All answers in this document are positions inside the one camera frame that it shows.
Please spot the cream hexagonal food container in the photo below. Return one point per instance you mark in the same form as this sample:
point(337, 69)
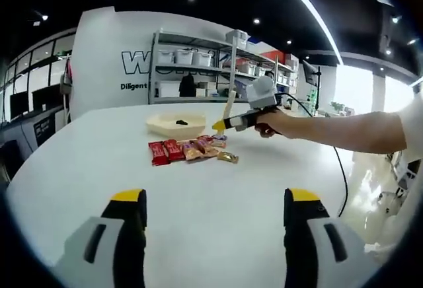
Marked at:
point(162, 126)

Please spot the black monitor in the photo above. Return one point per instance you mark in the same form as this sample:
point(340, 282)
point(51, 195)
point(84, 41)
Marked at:
point(46, 98)
point(19, 104)

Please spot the group of white storage bins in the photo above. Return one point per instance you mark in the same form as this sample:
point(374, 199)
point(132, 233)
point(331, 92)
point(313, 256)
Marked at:
point(183, 56)

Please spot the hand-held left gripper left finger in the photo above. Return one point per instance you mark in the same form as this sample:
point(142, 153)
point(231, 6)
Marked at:
point(99, 255)

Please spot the person's right hand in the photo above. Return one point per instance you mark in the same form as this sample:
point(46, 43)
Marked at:
point(279, 124)

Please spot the white box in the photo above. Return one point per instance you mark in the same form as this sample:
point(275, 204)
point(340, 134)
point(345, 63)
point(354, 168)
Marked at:
point(169, 90)

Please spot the grey metal shelving rack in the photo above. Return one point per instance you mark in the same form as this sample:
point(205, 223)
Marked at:
point(234, 70)

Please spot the white food tongs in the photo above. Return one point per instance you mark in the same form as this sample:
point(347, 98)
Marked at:
point(230, 103)

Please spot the black bag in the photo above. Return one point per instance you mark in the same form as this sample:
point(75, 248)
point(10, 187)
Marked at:
point(187, 88)

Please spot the grey hanging bag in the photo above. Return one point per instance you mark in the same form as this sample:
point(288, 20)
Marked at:
point(66, 83)

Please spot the person's white shirt torso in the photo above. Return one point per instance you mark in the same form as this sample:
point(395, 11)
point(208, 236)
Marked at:
point(411, 126)

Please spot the long ceiling strip light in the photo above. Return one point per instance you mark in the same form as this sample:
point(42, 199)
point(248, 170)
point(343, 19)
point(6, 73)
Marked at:
point(317, 17)

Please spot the green plants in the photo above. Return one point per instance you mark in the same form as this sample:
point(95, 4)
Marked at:
point(337, 106)

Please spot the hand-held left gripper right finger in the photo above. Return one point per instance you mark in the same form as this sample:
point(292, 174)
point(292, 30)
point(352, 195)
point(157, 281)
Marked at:
point(317, 255)

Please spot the brown snack food packet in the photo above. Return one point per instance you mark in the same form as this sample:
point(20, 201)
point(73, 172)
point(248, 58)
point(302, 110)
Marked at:
point(206, 147)
point(191, 152)

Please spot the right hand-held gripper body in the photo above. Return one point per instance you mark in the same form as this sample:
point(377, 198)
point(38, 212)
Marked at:
point(262, 98)

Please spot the gold snack food packet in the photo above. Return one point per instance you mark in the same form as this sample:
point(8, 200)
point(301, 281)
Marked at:
point(228, 157)

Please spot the black office chair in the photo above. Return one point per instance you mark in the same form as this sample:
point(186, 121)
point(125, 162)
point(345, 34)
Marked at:
point(10, 159)

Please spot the long display counter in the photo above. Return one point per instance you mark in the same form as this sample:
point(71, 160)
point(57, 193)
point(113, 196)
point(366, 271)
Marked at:
point(49, 126)

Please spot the white lettered partition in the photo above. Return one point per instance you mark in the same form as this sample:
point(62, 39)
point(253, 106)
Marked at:
point(99, 70)

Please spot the black candy food packet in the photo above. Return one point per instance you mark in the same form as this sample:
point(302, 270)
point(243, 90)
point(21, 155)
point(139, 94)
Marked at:
point(181, 123)

